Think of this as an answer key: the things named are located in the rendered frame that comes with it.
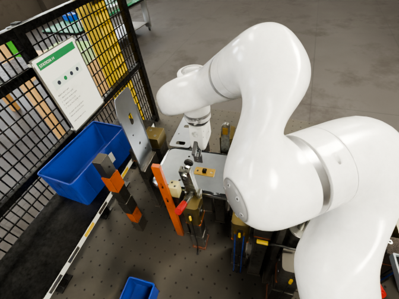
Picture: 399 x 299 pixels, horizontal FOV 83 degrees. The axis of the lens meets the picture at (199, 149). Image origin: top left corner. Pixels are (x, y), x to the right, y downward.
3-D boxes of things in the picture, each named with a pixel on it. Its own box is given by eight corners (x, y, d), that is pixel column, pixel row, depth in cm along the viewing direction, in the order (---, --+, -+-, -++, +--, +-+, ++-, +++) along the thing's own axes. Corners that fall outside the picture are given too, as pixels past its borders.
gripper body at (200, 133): (205, 127, 68) (207, 152, 76) (212, 107, 74) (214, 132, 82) (181, 124, 69) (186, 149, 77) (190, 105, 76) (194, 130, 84)
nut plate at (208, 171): (215, 169, 92) (215, 168, 91) (214, 177, 90) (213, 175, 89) (196, 167, 94) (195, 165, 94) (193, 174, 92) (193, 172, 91)
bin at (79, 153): (134, 148, 101) (124, 126, 92) (88, 206, 82) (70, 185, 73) (105, 142, 107) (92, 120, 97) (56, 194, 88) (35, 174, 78)
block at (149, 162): (168, 188, 125) (155, 151, 103) (160, 207, 117) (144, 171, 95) (163, 188, 125) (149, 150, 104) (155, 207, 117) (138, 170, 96)
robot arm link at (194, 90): (183, 118, 39) (161, 121, 68) (261, 90, 43) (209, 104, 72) (164, 66, 37) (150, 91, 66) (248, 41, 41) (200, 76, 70)
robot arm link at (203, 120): (206, 120, 66) (206, 128, 68) (213, 103, 72) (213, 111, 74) (179, 117, 68) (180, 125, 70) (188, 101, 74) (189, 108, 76)
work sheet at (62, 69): (104, 102, 109) (73, 35, 87) (75, 133, 95) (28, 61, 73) (101, 102, 110) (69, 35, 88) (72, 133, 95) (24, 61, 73)
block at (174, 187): (192, 226, 108) (179, 181, 82) (189, 233, 106) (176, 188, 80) (184, 225, 109) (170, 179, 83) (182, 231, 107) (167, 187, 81)
